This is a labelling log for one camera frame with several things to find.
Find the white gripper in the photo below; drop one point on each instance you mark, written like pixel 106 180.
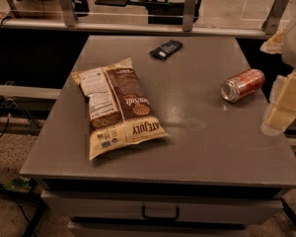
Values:
pixel 295 44

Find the red coke can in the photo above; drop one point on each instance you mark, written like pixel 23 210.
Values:
pixel 241 85

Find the dark blue snack bar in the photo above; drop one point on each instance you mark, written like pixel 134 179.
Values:
pixel 166 49

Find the grey drawer cabinet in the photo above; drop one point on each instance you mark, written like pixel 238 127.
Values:
pixel 215 164

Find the brown tortilla chip bag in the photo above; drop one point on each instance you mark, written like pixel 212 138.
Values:
pixel 119 111

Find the green packet on floor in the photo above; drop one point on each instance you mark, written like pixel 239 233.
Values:
pixel 19 185

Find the right metal bracket post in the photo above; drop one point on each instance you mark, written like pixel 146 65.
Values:
pixel 271 24

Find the metal bracket post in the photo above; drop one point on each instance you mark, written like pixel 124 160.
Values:
pixel 188 16
pixel 69 16
pixel 271 24

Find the middle metal bracket post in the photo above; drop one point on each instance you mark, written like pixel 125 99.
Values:
pixel 188 16

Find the black table frame background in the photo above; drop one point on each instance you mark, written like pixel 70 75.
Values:
pixel 166 12

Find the black drawer handle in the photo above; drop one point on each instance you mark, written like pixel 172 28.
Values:
pixel 159 213

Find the left metal bracket post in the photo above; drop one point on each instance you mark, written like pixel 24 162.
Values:
pixel 69 16

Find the horizontal metal rail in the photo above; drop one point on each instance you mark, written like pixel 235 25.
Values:
pixel 140 30

